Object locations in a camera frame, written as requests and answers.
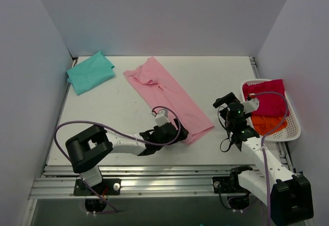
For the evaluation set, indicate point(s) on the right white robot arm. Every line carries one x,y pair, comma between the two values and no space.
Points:
288,197

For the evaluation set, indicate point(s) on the orange t-shirt in basket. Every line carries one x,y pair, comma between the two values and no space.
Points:
264,124

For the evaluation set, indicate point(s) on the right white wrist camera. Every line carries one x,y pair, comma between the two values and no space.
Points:
251,104

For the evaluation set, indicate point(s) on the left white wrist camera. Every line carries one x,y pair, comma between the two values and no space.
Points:
161,117

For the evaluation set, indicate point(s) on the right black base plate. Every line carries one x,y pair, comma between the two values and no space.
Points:
222,185

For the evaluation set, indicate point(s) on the magenta t-shirt in basket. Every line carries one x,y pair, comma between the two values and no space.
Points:
271,105

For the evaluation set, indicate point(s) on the teal folded t-shirt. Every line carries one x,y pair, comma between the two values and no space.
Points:
90,73

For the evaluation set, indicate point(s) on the pink t-shirt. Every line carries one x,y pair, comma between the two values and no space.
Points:
158,88

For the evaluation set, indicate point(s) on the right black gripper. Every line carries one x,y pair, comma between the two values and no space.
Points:
225,100

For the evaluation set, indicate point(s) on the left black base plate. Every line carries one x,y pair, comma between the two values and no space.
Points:
106,187

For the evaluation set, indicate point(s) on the aluminium rail frame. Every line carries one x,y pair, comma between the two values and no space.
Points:
58,182

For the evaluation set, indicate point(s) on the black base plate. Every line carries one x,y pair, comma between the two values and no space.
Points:
222,185
106,187

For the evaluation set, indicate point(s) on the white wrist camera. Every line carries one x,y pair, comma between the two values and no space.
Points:
251,104
161,117

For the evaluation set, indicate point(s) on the white plastic basket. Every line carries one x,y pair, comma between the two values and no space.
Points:
290,129

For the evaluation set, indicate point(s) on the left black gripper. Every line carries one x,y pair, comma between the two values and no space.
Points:
178,131

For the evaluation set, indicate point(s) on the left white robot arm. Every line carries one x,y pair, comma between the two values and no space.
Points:
92,145

